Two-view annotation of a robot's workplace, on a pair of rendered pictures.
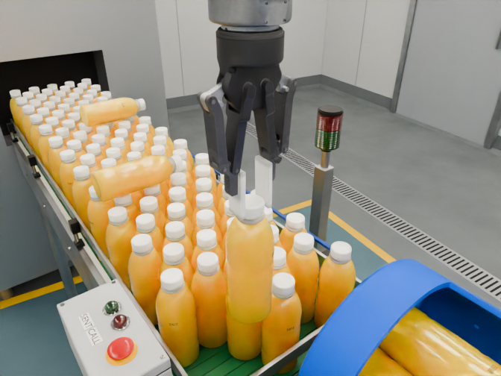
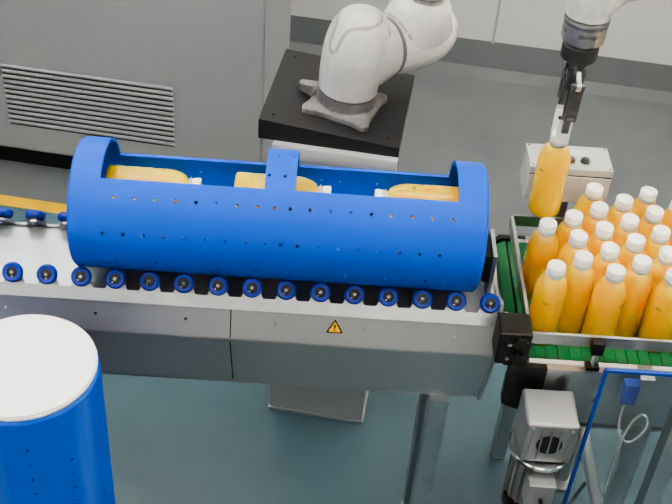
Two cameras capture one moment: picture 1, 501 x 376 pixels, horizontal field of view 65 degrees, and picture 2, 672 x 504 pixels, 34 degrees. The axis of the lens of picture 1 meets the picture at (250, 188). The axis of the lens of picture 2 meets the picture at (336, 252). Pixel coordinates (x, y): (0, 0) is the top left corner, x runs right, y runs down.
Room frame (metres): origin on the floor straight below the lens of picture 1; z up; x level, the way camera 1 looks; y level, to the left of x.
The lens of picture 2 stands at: (1.25, -1.88, 2.55)
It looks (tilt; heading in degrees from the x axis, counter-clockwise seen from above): 40 degrees down; 126
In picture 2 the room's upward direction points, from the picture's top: 5 degrees clockwise
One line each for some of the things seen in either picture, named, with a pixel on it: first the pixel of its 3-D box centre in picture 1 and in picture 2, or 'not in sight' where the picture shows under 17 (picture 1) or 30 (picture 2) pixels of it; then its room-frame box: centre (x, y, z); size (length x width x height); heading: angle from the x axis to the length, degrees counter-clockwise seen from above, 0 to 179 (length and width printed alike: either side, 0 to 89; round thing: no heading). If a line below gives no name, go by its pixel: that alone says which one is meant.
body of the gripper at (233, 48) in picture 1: (250, 69); (577, 60); (0.46, 0.00, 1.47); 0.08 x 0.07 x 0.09; 127
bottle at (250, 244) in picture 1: (250, 263); (550, 175); (0.46, 0.00, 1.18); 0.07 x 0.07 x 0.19
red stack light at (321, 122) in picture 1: (329, 120); not in sight; (0.94, -0.20, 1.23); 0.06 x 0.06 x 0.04
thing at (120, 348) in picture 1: (121, 349); not in sight; (0.37, 0.18, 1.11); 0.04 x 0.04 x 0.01
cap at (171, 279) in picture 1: (172, 280); (594, 190); (0.51, 0.14, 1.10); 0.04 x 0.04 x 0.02
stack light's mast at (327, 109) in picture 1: (327, 138); not in sight; (0.94, -0.20, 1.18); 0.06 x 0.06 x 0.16
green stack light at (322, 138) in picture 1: (327, 136); not in sight; (0.94, -0.20, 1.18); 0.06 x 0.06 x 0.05
